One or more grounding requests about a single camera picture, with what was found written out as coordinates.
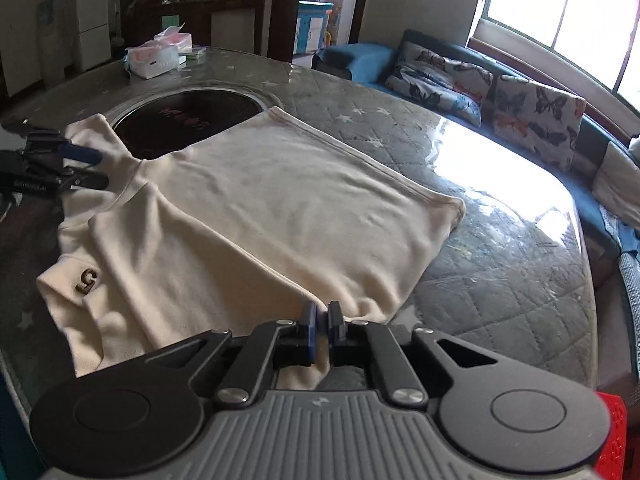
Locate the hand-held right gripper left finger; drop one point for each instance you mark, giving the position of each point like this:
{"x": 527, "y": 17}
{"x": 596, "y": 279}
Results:
{"x": 311, "y": 332}

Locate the cream shirt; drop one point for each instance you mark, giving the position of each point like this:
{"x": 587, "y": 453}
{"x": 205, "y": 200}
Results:
{"x": 275, "y": 210}

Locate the white refrigerator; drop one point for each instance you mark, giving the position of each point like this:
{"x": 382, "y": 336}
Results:
{"x": 92, "y": 20}

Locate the red plastic stool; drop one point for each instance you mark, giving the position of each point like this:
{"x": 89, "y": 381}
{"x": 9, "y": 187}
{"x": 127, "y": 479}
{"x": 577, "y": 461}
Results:
{"x": 612, "y": 435}

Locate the blue white small cabinet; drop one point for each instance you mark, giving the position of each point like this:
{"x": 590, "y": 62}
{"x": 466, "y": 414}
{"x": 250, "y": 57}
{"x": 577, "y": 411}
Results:
{"x": 312, "y": 25}

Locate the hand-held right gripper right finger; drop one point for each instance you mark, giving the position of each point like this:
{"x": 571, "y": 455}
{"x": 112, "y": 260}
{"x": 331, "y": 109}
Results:
{"x": 335, "y": 332}

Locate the butterfly print pillow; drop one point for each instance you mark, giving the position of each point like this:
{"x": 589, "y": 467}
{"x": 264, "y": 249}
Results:
{"x": 440, "y": 85}
{"x": 540, "y": 120}

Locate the blue sofa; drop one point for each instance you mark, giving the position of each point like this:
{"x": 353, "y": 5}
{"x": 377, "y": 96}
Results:
{"x": 360, "y": 60}

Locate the white pink tissue pack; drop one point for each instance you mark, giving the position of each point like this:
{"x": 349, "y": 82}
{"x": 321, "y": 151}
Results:
{"x": 155, "y": 62}

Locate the dark wooden sideboard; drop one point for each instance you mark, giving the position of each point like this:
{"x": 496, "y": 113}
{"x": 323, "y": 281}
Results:
{"x": 240, "y": 25}

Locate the grey pillow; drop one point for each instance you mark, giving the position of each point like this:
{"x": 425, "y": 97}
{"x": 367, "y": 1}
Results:
{"x": 617, "y": 180}

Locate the dark wooden door frame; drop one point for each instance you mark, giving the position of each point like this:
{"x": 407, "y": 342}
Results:
{"x": 285, "y": 10}

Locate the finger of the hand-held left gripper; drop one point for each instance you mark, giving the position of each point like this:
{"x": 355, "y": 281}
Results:
{"x": 90, "y": 182}
{"x": 82, "y": 156}

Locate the round black induction cooktop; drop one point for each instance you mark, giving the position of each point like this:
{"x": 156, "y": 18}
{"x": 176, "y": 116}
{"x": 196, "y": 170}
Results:
{"x": 170, "y": 120}

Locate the green flat packet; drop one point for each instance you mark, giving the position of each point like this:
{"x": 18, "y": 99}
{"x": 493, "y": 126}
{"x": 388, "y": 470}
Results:
{"x": 192, "y": 54}

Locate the window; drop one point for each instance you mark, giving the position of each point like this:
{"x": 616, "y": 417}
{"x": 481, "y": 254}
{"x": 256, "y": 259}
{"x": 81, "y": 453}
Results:
{"x": 550, "y": 0}

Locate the blue patterned sofa cover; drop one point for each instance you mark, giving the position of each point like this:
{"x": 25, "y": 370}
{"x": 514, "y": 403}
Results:
{"x": 630, "y": 270}

